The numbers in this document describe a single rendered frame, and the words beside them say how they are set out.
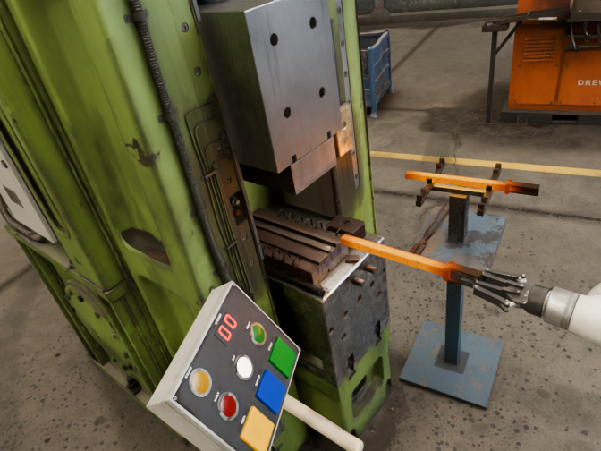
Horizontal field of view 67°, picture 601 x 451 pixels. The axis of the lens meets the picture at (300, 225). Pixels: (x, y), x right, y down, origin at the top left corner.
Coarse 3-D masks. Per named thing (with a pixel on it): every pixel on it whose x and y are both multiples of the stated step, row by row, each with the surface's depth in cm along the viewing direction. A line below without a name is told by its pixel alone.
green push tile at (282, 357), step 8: (280, 344) 116; (272, 352) 113; (280, 352) 115; (288, 352) 117; (272, 360) 111; (280, 360) 114; (288, 360) 116; (280, 368) 112; (288, 368) 115; (288, 376) 114
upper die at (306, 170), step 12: (324, 144) 132; (312, 156) 130; (324, 156) 134; (252, 168) 135; (288, 168) 124; (300, 168) 127; (312, 168) 131; (324, 168) 135; (252, 180) 138; (264, 180) 134; (276, 180) 130; (288, 180) 127; (300, 180) 128; (312, 180) 132; (288, 192) 130
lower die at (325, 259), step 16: (256, 224) 169; (288, 224) 168; (304, 224) 166; (272, 240) 161; (288, 240) 160; (336, 240) 155; (288, 256) 154; (304, 256) 151; (320, 256) 149; (336, 256) 154; (288, 272) 153; (304, 272) 147; (320, 272) 149
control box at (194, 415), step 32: (224, 288) 112; (256, 320) 114; (192, 352) 96; (224, 352) 102; (256, 352) 109; (160, 384) 95; (224, 384) 98; (256, 384) 105; (288, 384) 113; (160, 416) 92; (192, 416) 89; (224, 416) 95; (224, 448) 93
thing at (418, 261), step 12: (348, 240) 142; (360, 240) 141; (372, 252) 137; (384, 252) 134; (396, 252) 133; (408, 252) 132; (408, 264) 130; (420, 264) 127; (432, 264) 126; (444, 264) 125; (456, 264) 122; (444, 276) 123; (480, 276) 118
